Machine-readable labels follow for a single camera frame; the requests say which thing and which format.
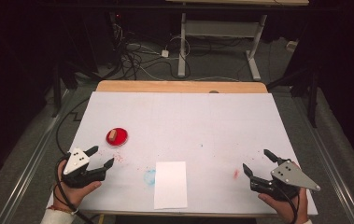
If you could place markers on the white power adapter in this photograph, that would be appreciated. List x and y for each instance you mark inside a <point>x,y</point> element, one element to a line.
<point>165,53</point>

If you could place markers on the black equipment tower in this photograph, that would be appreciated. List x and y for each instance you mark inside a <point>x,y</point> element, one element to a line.
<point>117,37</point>

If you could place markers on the metal floor rail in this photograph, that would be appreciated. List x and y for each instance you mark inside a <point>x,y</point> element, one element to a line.
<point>330,155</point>
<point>28,165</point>

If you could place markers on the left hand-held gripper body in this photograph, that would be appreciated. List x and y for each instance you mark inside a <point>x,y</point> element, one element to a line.
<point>76,160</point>

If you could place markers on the wooden table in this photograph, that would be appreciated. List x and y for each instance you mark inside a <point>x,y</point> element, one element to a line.
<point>165,86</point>

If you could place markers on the small white box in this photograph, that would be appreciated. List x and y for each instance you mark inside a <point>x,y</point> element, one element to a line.
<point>292,45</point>

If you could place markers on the round red ink pad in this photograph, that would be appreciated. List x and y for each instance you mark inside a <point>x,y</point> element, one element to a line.
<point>121,137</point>

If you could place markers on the white table cover board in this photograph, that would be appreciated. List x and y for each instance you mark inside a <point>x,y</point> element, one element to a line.
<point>196,124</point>

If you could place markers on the black metal stand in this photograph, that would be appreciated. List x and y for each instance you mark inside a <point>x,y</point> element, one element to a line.
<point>313,99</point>
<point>56,93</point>

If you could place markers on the person's right hand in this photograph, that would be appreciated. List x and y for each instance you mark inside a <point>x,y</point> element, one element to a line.
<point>290,210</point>

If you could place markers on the white-framed desk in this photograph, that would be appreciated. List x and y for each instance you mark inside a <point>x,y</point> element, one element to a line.
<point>182,46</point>

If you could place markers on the small wooden stamp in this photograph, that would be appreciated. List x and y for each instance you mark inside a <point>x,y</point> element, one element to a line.
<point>112,136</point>

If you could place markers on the white paper sheet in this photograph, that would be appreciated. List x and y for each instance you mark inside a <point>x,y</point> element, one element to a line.
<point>170,186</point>

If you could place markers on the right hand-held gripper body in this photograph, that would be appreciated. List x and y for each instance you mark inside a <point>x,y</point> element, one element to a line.
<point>290,175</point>

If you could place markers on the person's left hand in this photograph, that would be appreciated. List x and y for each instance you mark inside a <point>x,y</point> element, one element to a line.
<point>70,196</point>

